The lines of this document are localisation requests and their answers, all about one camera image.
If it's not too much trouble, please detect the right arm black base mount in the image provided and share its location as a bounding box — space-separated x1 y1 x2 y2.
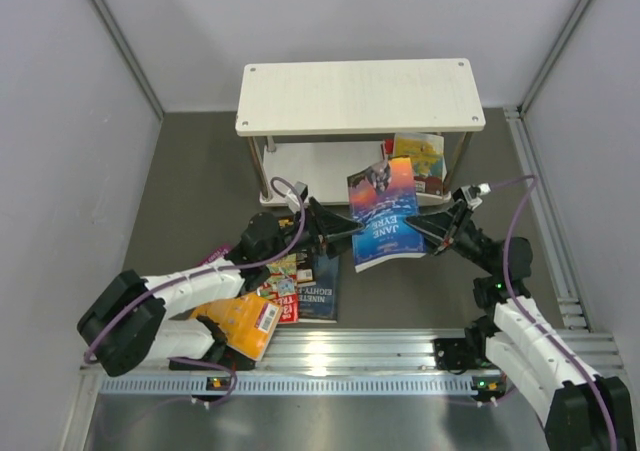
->
433 338 498 375

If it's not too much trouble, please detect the purple treehouse book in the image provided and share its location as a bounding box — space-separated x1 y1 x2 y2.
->
201 244 231 265

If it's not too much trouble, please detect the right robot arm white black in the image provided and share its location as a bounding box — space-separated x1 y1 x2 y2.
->
405 183 637 450

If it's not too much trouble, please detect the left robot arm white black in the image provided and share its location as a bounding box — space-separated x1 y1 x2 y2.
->
77 181 364 377

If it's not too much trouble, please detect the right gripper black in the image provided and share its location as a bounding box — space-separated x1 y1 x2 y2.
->
399 200 497 276

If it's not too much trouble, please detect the aluminium rail base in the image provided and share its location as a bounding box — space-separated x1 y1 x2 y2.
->
79 328 626 397

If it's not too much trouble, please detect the red treehouse book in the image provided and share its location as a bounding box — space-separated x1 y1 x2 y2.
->
256 254 299 324

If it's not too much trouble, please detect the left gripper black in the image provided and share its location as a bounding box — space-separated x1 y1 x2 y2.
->
262 197 364 264

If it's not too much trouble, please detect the dark blue Nineteen Eighty-Four book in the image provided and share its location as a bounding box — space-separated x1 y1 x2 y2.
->
297 256 339 323

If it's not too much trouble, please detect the red white book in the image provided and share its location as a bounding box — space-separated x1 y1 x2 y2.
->
381 138 394 159

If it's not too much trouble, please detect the blue Jane Eyre book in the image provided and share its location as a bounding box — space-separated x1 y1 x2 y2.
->
347 157 427 273

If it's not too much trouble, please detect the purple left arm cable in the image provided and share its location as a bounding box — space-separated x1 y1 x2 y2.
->
82 176 309 407

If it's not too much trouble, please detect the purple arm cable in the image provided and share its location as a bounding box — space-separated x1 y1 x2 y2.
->
82 176 309 407
449 174 621 451

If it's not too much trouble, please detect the black treehouse book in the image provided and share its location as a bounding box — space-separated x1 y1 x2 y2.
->
296 250 316 287

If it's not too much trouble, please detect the white two-tier shelf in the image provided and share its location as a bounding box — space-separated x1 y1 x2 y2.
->
236 58 486 206

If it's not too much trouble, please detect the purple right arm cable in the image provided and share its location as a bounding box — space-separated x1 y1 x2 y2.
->
449 174 621 451

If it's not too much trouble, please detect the yellow brown paperback book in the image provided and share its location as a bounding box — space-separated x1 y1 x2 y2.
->
393 133 445 198

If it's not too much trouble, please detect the orange yellow book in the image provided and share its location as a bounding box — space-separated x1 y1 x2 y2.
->
189 293 282 361

